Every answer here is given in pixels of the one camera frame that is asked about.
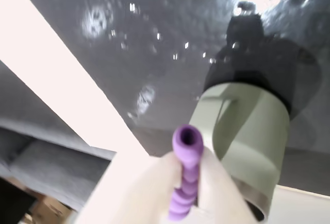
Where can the purple ribbed pen grip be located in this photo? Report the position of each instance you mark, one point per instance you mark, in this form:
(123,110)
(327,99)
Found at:
(186,141)

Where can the brown cardboard box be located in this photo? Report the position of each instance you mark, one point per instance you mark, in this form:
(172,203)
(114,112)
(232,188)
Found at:
(51,209)

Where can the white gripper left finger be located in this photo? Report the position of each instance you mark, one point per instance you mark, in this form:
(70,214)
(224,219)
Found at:
(134,188)

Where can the black glossy mat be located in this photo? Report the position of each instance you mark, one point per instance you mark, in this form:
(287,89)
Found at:
(154,15)

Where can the grey fabric furniture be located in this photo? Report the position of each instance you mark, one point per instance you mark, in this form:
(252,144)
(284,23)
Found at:
(46,141)

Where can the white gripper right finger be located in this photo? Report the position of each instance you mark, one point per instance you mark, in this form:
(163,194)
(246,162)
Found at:
(219,198)

